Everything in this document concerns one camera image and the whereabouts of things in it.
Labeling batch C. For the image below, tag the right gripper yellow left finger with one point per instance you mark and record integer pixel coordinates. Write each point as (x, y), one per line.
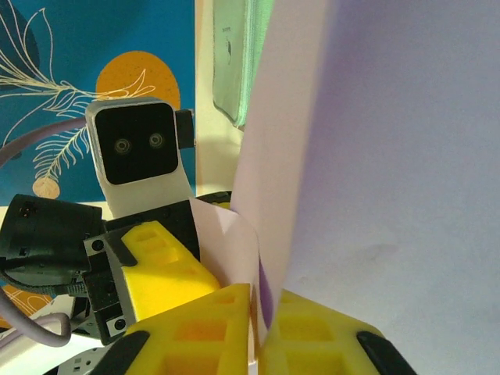
(195, 336)

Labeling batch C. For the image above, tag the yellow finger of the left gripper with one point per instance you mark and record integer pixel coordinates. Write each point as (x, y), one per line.
(222, 199)
(168, 273)

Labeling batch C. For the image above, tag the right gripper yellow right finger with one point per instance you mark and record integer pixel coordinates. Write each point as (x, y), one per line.
(312, 336)

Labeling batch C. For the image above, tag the light purple paper sheet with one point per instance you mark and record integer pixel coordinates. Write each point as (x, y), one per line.
(390, 156)

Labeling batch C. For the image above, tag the mint green lidded container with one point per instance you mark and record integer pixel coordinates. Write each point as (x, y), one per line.
(230, 58)

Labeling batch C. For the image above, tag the blue floral wall poster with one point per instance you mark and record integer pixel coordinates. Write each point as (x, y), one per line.
(97, 31)

